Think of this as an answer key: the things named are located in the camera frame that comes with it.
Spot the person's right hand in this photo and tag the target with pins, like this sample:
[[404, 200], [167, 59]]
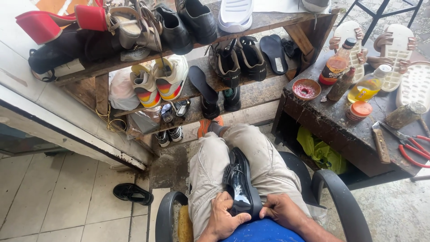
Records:
[[285, 211]]

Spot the person's left hand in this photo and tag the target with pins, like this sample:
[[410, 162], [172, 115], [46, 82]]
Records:
[[218, 215]]

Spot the black glossy leather shoe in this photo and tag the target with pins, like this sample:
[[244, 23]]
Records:
[[240, 181]]

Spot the person's blue shirt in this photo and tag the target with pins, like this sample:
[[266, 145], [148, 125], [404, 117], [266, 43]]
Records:
[[265, 233]]

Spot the yellow chair cushion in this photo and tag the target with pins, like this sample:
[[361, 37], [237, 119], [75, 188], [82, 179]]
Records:
[[185, 225]]

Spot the person's beige trousers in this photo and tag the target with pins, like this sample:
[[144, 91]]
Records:
[[268, 161]]

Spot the black office chair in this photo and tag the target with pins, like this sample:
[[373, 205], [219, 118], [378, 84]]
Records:
[[342, 201]]

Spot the green plastic bag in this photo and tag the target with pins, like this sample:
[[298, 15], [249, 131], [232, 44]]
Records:
[[319, 151]]

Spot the black slip-on shoe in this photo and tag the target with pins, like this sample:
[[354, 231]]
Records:
[[132, 194]]

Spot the person's orange shoe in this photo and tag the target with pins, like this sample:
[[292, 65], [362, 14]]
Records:
[[203, 126]]

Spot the dark wooden work table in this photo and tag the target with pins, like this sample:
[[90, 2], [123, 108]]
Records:
[[322, 117]]

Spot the wooden rack with shoes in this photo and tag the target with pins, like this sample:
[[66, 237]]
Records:
[[262, 94]]

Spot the red-stained round bowl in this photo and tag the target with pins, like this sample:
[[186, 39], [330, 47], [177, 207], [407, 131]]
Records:
[[306, 89]]

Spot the small jar with orange lid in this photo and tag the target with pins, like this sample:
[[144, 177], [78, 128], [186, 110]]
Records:
[[358, 110]]

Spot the small dirty brown bottle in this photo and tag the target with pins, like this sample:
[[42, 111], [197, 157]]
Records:
[[340, 85]]

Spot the bottle with yellow liquid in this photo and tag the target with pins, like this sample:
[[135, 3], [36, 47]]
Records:
[[366, 88]]

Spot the dirty glass jar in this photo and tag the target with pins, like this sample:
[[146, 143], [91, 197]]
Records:
[[404, 115]]

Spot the bottle with orange liquid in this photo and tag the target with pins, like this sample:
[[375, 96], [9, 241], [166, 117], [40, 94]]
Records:
[[336, 64]]

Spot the white sandal sole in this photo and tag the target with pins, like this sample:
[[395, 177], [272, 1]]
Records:
[[416, 85]]

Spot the black metal stool frame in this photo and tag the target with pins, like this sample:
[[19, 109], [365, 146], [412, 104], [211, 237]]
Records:
[[379, 14]]

